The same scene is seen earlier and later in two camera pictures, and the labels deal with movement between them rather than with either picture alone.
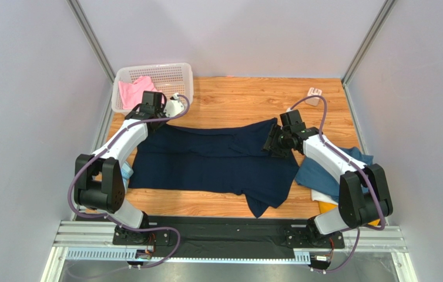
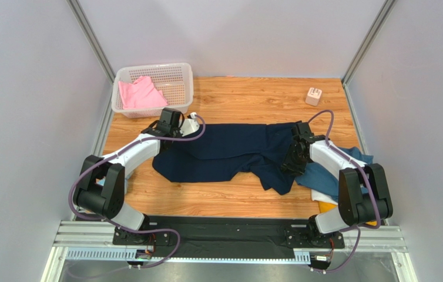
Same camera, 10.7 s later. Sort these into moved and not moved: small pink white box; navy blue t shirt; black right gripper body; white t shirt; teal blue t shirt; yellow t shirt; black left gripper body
Moved: black left gripper body; navy blue t shirt; black right gripper body
Not moved: white t shirt; small pink white box; yellow t shirt; teal blue t shirt
